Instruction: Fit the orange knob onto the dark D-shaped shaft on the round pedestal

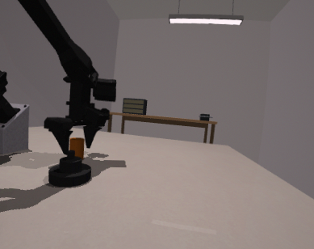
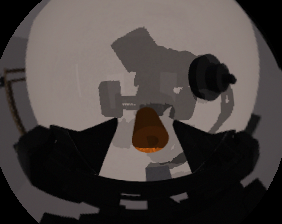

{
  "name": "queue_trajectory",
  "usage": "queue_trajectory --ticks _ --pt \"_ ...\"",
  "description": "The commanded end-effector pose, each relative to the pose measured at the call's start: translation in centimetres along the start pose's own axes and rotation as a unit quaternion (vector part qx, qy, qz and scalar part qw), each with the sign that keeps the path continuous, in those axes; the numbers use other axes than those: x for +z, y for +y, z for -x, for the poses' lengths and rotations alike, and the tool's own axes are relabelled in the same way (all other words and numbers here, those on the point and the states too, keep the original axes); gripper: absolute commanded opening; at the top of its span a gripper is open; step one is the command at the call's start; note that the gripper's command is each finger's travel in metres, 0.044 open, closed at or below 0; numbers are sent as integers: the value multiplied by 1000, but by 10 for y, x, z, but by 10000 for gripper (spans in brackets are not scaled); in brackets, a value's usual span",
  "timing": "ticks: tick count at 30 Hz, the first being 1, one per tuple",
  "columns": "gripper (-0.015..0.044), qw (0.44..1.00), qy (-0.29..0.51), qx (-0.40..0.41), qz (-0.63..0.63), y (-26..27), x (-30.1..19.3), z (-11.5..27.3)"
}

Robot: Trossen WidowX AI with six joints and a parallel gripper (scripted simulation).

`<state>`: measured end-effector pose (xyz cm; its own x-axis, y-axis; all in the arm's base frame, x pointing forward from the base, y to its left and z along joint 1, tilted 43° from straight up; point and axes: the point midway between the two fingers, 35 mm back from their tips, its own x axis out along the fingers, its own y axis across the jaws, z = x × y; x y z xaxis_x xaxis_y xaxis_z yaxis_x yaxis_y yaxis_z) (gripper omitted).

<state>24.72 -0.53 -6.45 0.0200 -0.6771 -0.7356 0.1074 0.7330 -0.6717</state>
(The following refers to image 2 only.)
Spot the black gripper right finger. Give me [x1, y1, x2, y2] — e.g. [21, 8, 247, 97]
[173, 119, 235, 173]

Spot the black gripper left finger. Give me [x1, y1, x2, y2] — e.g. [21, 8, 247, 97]
[49, 117, 118, 175]

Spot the orange cylinder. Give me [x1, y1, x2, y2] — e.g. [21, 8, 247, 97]
[132, 107, 169, 153]

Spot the black round pedestal with shaft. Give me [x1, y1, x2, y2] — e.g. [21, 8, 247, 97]
[188, 53, 237, 101]

